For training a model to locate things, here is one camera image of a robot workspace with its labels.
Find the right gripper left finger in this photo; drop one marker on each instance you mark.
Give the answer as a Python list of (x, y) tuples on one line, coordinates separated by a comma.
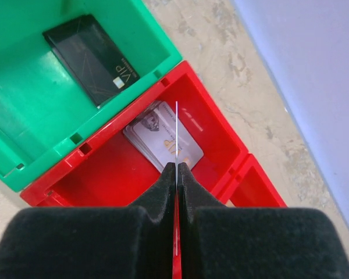
[(134, 241)]

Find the silver card in red bin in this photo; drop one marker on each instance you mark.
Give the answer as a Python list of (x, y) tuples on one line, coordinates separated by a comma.
[(152, 132)]

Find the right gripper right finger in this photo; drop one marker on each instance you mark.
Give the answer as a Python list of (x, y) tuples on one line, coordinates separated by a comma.
[(222, 242)]

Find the middle red plastic bin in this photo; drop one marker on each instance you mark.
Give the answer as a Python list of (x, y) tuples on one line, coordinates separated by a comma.
[(107, 170)]

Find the red plastic bin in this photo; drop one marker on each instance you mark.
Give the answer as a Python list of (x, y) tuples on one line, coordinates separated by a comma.
[(249, 186), (107, 170)]

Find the right red plastic bin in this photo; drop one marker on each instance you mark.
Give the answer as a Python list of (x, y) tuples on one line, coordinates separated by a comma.
[(249, 186)]

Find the green plastic bin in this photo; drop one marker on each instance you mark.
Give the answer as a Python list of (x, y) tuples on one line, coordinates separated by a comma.
[(44, 112)]

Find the white card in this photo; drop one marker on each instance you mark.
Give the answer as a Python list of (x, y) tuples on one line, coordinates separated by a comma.
[(176, 180)]

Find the black card in green bin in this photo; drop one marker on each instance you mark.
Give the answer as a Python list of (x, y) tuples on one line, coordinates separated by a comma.
[(92, 58)]

